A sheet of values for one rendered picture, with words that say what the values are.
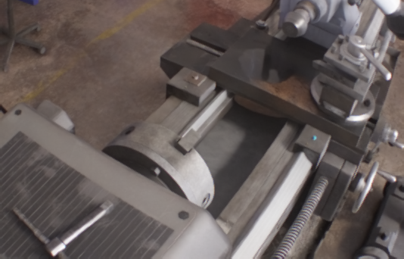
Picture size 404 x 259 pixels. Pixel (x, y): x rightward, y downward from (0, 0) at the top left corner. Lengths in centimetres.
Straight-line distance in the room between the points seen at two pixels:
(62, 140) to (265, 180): 78
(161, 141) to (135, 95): 196
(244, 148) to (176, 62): 38
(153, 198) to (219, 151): 93
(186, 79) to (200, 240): 101
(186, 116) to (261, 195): 37
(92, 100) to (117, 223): 225
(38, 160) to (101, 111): 206
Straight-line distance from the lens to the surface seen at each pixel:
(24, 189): 78
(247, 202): 140
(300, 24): 163
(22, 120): 89
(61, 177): 78
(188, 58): 178
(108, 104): 290
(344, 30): 199
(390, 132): 166
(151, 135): 101
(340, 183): 166
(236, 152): 168
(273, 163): 151
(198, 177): 101
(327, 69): 150
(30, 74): 322
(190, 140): 100
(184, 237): 72
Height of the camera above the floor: 193
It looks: 43 degrees down
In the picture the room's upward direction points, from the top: 7 degrees clockwise
